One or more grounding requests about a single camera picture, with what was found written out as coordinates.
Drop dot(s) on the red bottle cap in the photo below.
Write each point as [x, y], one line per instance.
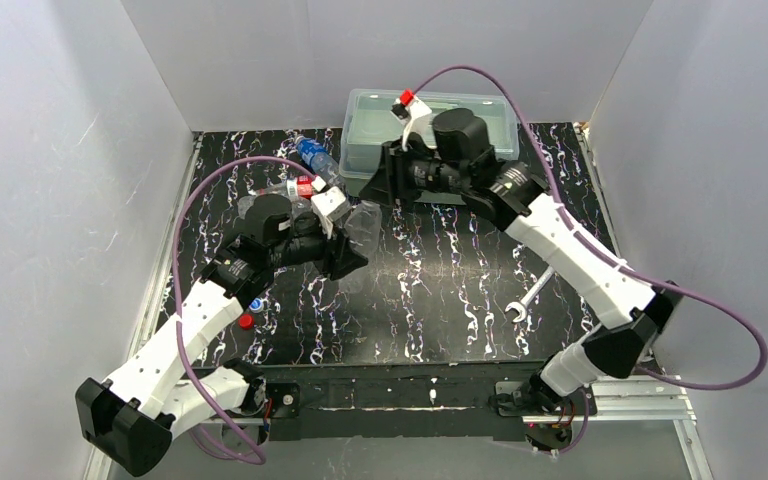
[246, 322]

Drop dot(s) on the translucent plastic storage box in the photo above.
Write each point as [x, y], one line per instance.
[369, 123]

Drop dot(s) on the blue white bottle cap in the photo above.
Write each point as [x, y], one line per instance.
[256, 306]

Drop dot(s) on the clear unlabelled plastic bottle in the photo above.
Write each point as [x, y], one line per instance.
[363, 227]

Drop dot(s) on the silver open-end wrench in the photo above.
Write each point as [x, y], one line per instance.
[516, 310]

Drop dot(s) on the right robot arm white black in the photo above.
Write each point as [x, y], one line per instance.
[631, 313]

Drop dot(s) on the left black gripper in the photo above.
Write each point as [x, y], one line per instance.
[332, 250]

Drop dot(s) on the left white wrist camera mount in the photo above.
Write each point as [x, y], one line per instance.
[329, 203]

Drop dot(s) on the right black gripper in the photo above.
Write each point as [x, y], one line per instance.
[397, 171]

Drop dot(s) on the aluminium frame rail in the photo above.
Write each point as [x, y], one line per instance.
[374, 403]

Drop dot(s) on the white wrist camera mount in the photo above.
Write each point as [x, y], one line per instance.
[329, 203]
[413, 113]

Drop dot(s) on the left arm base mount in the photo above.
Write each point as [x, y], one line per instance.
[270, 401]

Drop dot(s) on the red label plastic bottle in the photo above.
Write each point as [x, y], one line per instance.
[302, 187]

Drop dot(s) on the blue label plastic bottle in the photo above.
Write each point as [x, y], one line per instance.
[320, 162]

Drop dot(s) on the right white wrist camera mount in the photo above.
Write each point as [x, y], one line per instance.
[413, 113]

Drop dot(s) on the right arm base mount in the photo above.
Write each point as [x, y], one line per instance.
[554, 424]

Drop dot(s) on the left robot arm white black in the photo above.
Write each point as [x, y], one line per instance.
[136, 412]

